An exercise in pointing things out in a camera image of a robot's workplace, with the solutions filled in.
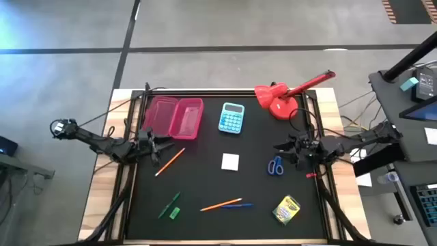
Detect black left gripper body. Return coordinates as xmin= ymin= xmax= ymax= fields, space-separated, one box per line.
xmin=136 ymin=128 xmax=162 ymax=161

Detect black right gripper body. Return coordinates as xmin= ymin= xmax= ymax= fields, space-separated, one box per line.
xmin=292 ymin=131 xmax=322 ymax=172

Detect orange pencil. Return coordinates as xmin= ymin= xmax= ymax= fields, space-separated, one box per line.
xmin=199 ymin=197 xmax=243 ymax=213
xmin=154 ymin=147 xmax=186 ymax=178

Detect blue-handled scissors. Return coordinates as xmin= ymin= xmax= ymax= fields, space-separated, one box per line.
xmin=266 ymin=155 xmax=285 ymax=177

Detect green pen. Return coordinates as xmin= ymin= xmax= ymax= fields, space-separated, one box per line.
xmin=158 ymin=191 xmax=181 ymax=219

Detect yellow-green crayon box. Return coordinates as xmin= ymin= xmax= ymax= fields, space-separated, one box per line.
xmin=272 ymin=195 xmax=301 ymax=226

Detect white sticky note pad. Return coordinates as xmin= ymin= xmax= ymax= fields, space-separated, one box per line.
xmin=221 ymin=152 xmax=240 ymax=172

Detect red desk lamp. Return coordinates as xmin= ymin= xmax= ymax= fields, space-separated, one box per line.
xmin=254 ymin=70 xmax=337 ymax=121

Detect pink plastic pencil box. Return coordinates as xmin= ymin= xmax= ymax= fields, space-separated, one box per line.
xmin=141 ymin=96 xmax=205 ymax=141

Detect black table mat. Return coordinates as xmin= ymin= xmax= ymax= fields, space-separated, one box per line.
xmin=124 ymin=94 xmax=327 ymax=240

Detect light blue calculator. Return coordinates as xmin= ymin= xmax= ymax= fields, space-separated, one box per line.
xmin=218 ymin=102 xmax=246 ymax=135

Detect clear water bottle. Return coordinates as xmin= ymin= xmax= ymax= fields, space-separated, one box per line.
xmin=377 ymin=170 xmax=400 ymax=185

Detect grey side desk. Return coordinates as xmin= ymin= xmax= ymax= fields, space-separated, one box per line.
xmin=367 ymin=66 xmax=437 ymax=246

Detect small teal box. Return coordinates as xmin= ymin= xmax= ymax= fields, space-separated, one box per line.
xmin=399 ymin=77 xmax=419 ymax=92

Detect dark tablet screen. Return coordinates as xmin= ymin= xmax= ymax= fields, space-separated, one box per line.
xmin=398 ymin=95 xmax=437 ymax=122

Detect white paper sheet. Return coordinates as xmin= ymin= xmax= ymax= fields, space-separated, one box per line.
xmin=424 ymin=126 xmax=437 ymax=146

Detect grey metal desk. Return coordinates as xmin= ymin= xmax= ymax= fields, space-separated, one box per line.
xmin=0 ymin=152 xmax=55 ymax=246

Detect backlit keyboard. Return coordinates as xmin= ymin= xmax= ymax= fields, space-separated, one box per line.
xmin=409 ymin=183 xmax=437 ymax=228

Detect black power adapter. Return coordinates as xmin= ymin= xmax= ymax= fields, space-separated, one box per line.
xmin=411 ymin=66 xmax=436 ymax=103

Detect black pole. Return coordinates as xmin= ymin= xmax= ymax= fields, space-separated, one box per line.
xmin=382 ymin=32 xmax=437 ymax=83

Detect dark electronic device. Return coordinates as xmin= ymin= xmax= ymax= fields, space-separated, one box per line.
xmin=0 ymin=135 xmax=19 ymax=157

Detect dark mat with striped edge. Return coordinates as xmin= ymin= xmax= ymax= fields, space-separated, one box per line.
xmin=381 ymin=0 xmax=437 ymax=25

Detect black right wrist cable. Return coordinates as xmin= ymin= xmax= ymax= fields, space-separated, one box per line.
xmin=288 ymin=107 xmax=317 ymax=135

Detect thin black cable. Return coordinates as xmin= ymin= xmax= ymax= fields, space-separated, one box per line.
xmin=78 ymin=87 xmax=167 ymax=127

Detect yellow cable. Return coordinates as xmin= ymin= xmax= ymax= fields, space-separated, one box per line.
xmin=343 ymin=95 xmax=386 ymax=144

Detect black aluminium rig frame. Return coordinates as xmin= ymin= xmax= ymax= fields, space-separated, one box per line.
xmin=80 ymin=81 xmax=375 ymax=246

